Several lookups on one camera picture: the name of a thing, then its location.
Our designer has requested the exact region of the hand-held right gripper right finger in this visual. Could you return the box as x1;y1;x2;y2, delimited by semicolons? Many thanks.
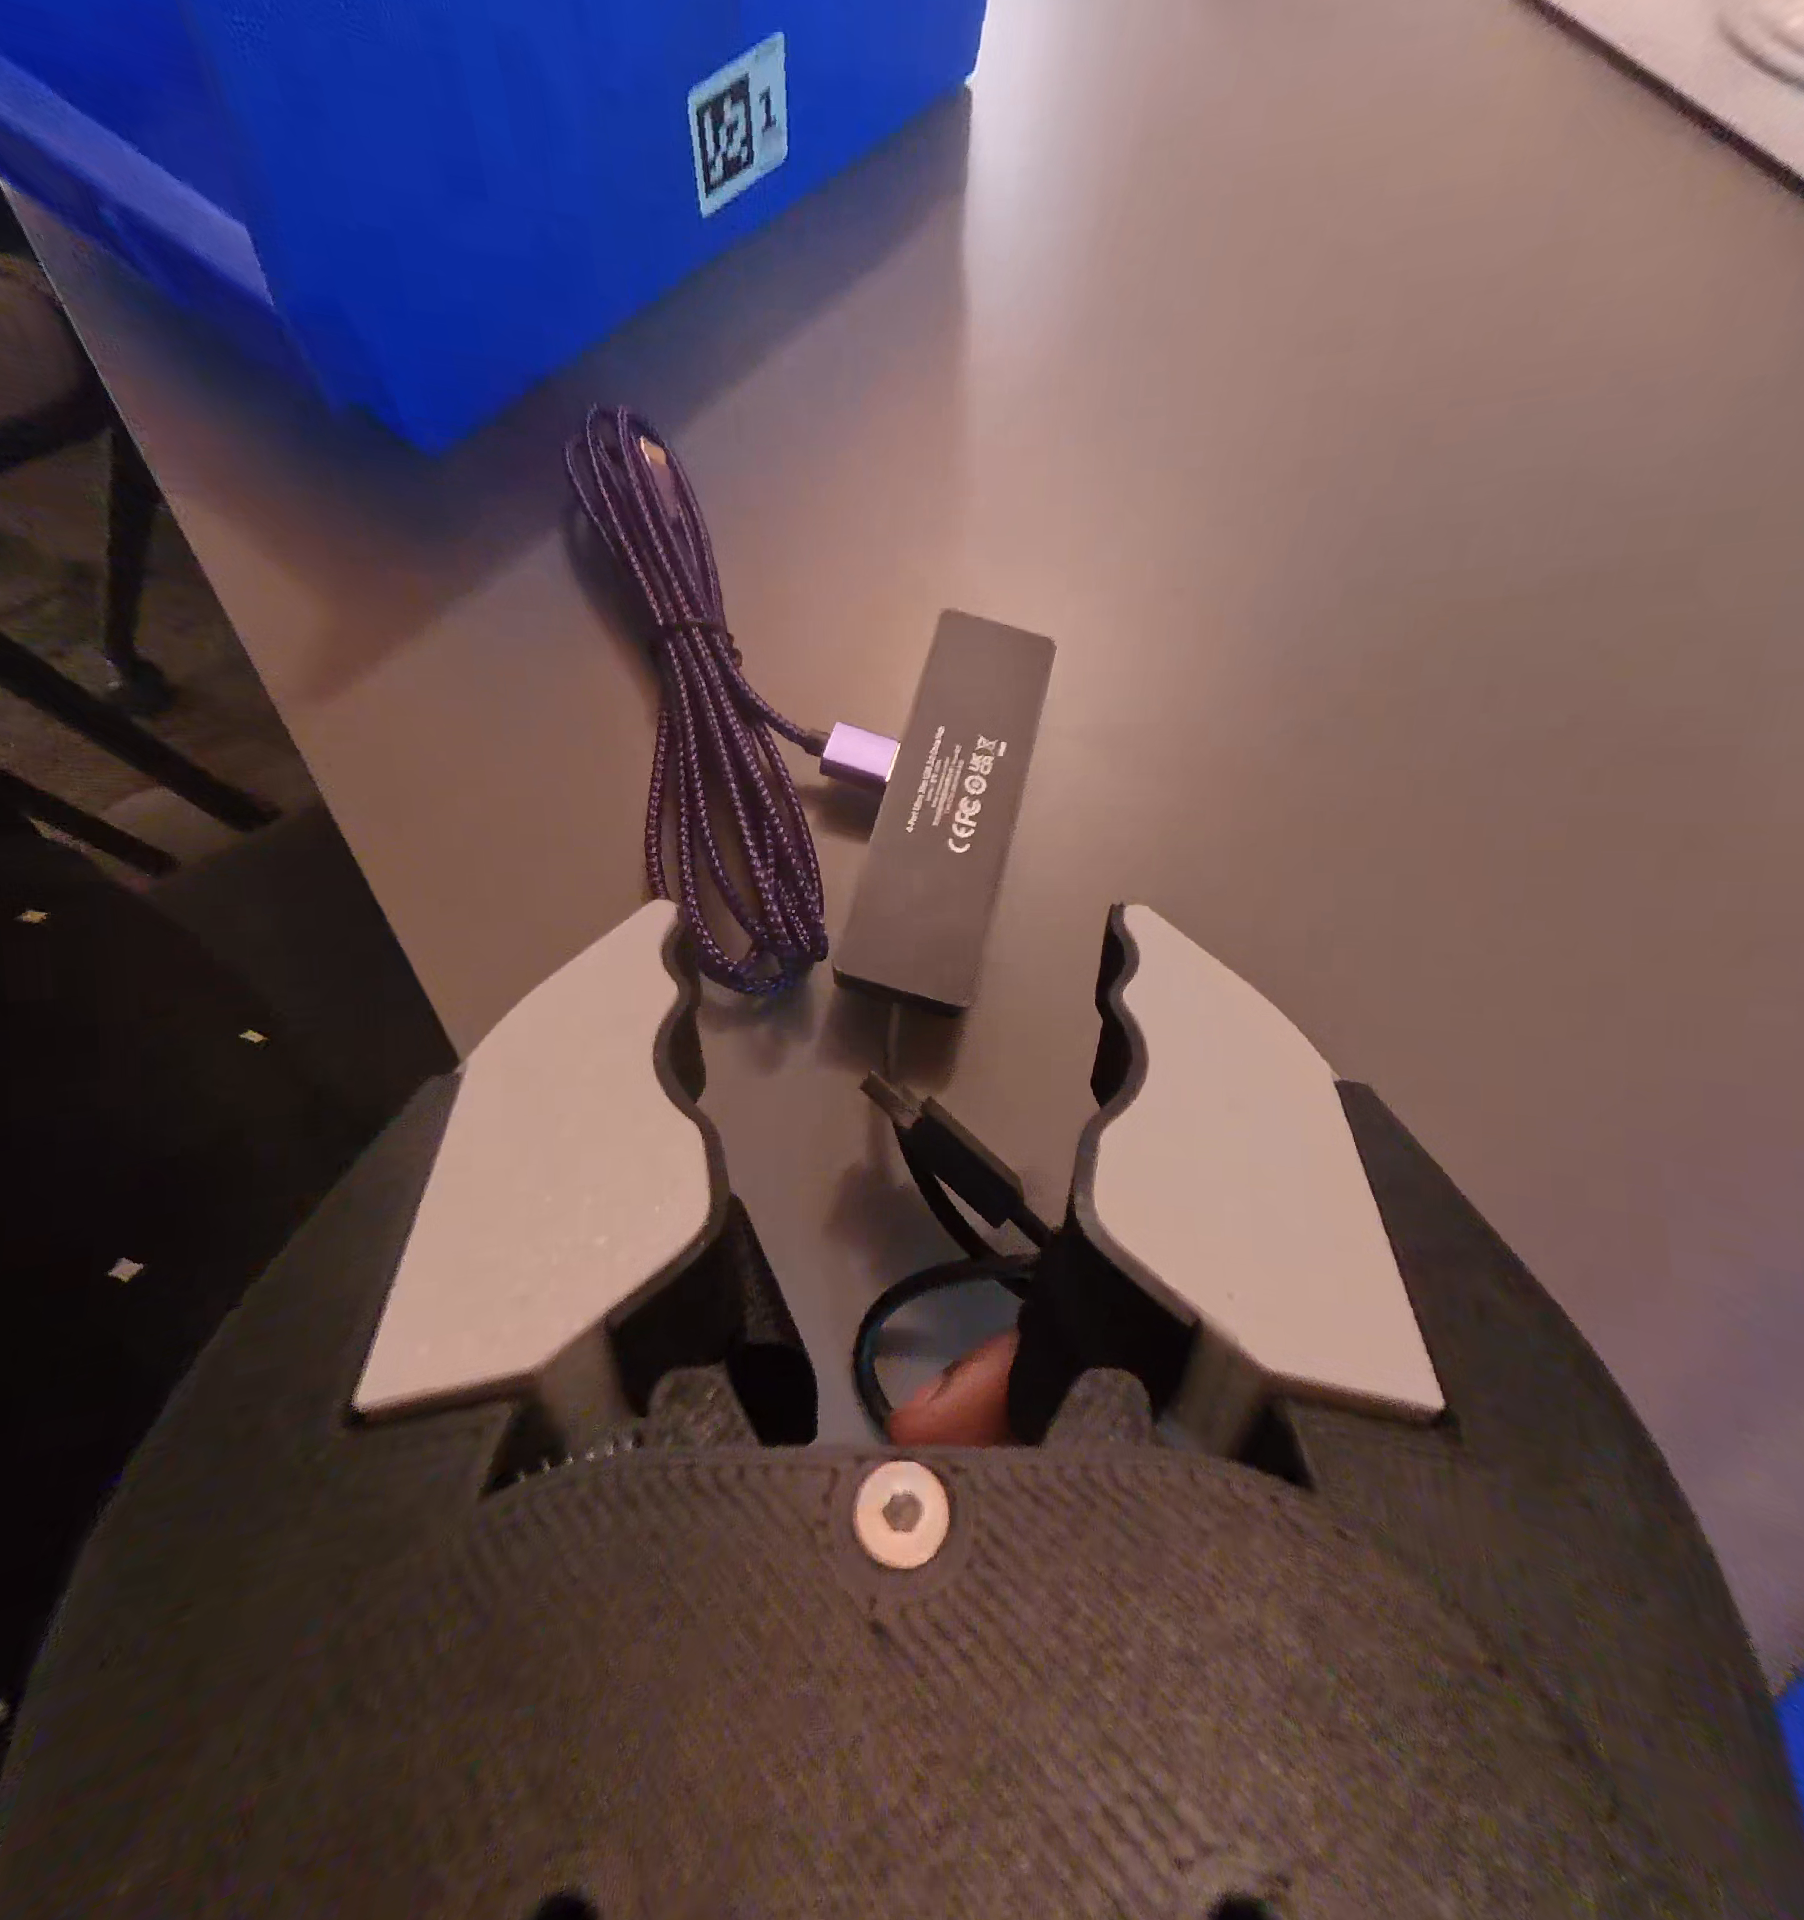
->
1066;901;1450;1456

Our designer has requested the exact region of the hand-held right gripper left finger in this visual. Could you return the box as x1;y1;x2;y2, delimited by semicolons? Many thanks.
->
348;898;736;1445

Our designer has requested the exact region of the purple braided usb cable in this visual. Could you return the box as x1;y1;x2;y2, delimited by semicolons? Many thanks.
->
563;405;904;1004

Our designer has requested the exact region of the black usb hub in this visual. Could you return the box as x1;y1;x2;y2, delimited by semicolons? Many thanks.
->
833;608;1085;1442

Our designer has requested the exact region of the person's right hand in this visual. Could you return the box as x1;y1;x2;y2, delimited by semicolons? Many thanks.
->
894;1332;1021;1449

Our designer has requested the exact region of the black office chair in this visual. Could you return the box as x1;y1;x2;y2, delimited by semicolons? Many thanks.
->
0;127;281;880

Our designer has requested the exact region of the white board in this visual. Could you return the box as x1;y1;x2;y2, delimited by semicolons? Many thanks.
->
1532;0;1804;236

